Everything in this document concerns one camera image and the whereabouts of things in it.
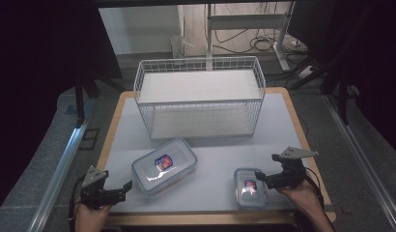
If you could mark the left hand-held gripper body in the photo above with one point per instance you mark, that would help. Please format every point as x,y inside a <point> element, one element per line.
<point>93,193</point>

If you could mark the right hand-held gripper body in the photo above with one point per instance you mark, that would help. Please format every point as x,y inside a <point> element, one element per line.
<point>291,174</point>

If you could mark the small clear plastic food container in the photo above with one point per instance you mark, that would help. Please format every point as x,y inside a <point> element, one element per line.
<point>249,188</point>

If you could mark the large clear plastic food container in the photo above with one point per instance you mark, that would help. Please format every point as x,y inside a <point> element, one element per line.
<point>164,166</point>

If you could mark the person's right hand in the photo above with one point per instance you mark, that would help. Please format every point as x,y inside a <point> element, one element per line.
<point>297,198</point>

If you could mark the person's left hand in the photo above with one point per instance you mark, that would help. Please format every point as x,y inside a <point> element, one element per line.
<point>90,219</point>

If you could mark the black stand leg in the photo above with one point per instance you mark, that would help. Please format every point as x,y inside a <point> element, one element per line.
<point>79,103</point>

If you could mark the white power strip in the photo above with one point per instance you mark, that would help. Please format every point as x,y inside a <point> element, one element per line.
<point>307,71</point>

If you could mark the white metal stand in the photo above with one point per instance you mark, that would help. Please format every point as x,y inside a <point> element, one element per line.
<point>247,21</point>

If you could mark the aluminium floor rail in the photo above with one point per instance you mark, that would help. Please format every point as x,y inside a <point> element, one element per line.
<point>363,154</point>
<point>57,180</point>

